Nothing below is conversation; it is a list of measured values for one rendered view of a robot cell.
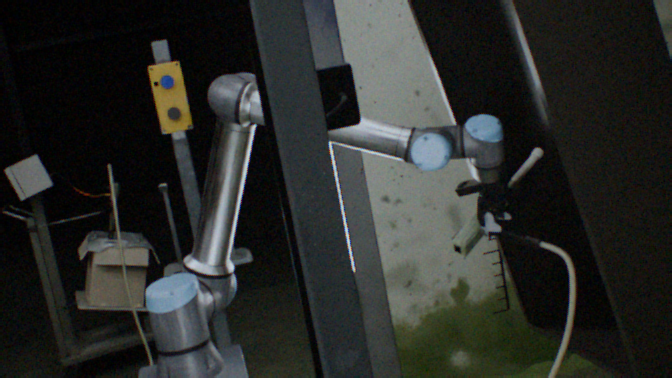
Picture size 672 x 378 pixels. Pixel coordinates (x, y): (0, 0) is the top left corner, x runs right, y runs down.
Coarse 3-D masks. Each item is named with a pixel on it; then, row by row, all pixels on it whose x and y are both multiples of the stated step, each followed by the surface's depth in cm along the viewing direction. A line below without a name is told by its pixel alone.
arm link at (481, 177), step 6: (474, 168) 192; (498, 168) 190; (504, 168) 191; (474, 174) 194; (480, 174) 191; (486, 174) 190; (492, 174) 190; (498, 174) 191; (504, 174) 192; (480, 180) 193; (486, 180) 192; (492, 180) 191; (498, 180) 192
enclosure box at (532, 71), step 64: (448, 0) 223; (512, 0) 164; (576, 0) 168; (640, 0) 172; (448, 64) 225; (512, 64) 230; (576, 64) 169; (640, 64) 174; (512, 128) 233; (576, 128) 171; (640, 128) 175; (576, 192) 174; (640, 192) 177; (512, 256) 237; (576, 256) 243; (640, 256) 179; (576, 320) 232; (640, 320) 181
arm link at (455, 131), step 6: (444, 126) 191; (450, 126) 190; (456, 126) 189; (462, 126) 188; (450, 132) 188; (456, 132) 187; (462, 132) 187; (456, 138) 187; (462, 138) 186; (456, 144) 187; (462, 144) 186; (456, 150) 187; (462, 150) 187; (456, 156) 189; (462, 156) 189
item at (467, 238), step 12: (540, 156) 227; (528, 168) 223; (516, 180) 219; (516, 192) 218; (468, 228) 206; (480, 228) 205; (504, 228) 204; (516, 228) 203; (456, 240) 203; (468, 240) 202; (516, 240) 202; (528, 240) 199; (540, 240) 198; (456, 252) 205; (468, 252) 203
